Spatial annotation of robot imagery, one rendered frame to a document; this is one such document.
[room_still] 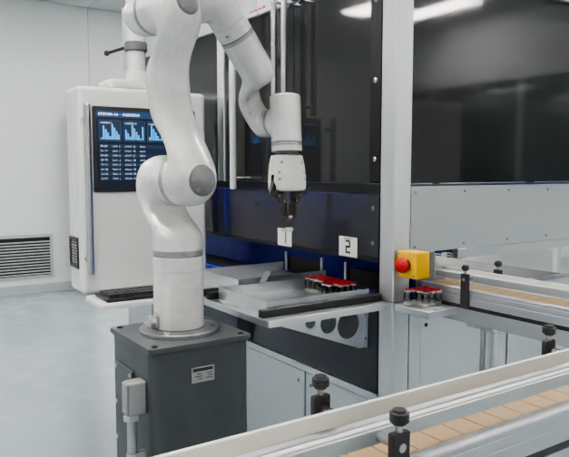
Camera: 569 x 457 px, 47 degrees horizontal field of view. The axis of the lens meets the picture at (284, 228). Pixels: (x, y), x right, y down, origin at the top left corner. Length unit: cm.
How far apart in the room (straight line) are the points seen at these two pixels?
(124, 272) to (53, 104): 476
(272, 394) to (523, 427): 162
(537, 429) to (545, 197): 149
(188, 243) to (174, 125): 27
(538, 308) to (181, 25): 105
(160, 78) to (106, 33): 589
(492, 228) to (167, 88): 111
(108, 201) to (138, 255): 23
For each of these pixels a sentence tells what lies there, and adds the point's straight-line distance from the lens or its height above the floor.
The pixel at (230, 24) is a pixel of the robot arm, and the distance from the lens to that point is 165.
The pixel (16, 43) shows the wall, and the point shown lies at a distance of 713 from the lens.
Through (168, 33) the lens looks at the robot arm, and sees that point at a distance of 149.
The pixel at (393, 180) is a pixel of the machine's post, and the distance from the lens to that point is 180.
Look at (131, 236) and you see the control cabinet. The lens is 248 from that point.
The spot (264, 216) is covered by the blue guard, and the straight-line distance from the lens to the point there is 233.
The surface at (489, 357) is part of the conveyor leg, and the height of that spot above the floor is 75.
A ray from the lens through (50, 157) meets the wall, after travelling 708.
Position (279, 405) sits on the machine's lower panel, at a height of 41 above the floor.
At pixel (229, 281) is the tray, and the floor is 90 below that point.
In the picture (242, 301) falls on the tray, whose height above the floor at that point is 90.
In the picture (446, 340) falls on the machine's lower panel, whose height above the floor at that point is 74.
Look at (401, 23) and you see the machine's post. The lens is 185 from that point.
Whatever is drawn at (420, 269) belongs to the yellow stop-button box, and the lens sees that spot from 176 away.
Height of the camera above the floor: 124
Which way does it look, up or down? 5 degrees down
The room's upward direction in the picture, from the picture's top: straight up
